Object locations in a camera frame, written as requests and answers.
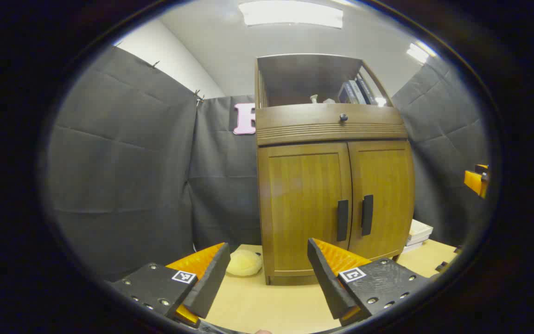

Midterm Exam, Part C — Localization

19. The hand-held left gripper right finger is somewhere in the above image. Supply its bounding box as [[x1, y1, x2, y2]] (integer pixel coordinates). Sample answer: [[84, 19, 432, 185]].
[[307, 238, 434, 327]]

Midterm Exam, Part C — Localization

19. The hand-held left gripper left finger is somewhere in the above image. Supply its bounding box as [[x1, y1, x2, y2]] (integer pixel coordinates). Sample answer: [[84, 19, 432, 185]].
[[109, 242, 231, 328]]

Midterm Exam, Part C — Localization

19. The wooden cabinet door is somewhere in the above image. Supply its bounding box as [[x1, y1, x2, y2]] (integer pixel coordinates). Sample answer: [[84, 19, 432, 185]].
[[259, 142, 354, 279], [347, 140, 416, 261]]

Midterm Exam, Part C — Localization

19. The wooden double-door shoe cabinet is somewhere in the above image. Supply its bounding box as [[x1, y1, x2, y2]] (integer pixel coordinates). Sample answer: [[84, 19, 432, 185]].
[[254, 54, 416, 286]]

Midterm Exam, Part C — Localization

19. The pale yellow round pad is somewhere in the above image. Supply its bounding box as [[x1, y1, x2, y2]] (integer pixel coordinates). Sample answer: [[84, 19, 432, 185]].
[[226, 250, 263, 277]]

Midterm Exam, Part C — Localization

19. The small ceiling light panel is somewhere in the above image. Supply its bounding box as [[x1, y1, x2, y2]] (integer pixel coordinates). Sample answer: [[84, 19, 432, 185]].
[[406, 41, 437, 64]]

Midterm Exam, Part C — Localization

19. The grey blue book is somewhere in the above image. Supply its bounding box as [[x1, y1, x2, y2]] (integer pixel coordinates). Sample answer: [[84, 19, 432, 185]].
[[348, 80, 366, 104], [339, 83, 356, 104]]

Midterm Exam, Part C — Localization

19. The black backdrop cloth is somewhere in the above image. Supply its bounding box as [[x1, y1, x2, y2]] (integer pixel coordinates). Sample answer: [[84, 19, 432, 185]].
[[47, 45, 490, 283]]

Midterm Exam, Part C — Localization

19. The wooden drawer with black knob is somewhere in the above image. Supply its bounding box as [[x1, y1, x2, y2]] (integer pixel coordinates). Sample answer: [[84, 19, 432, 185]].
[[256, 103, 408, 147]]

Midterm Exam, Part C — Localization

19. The large ceiling light panel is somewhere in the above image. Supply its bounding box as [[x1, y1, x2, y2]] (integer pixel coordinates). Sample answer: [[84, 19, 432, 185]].
[[238, 0, 344, 29]]

